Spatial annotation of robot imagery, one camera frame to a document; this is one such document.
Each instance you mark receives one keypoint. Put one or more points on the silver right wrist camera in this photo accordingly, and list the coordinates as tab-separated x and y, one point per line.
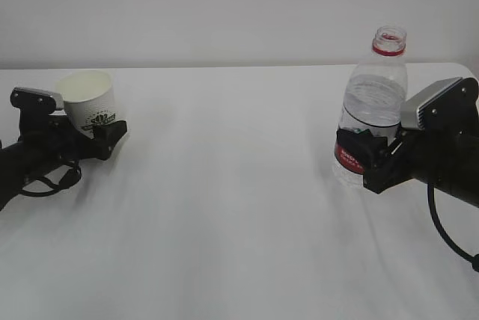
413	110

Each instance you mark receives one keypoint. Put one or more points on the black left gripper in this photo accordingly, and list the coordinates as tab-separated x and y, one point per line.
60	142

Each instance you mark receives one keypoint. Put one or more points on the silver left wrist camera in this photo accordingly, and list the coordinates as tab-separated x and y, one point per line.
32	100

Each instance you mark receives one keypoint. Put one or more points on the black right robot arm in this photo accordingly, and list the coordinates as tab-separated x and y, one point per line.
436	143

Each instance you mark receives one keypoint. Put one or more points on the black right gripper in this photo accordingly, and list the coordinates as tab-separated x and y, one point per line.
383	164

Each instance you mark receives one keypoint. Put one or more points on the white paper cup green logo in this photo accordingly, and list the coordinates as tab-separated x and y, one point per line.
88	99

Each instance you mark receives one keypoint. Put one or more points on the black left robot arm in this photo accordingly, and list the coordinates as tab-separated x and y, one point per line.
20	174

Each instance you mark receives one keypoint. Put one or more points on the Nongfu Spring water bottle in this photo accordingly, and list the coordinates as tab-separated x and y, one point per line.
377	86

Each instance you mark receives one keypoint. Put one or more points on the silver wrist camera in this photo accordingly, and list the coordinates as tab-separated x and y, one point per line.
32	100
413	110

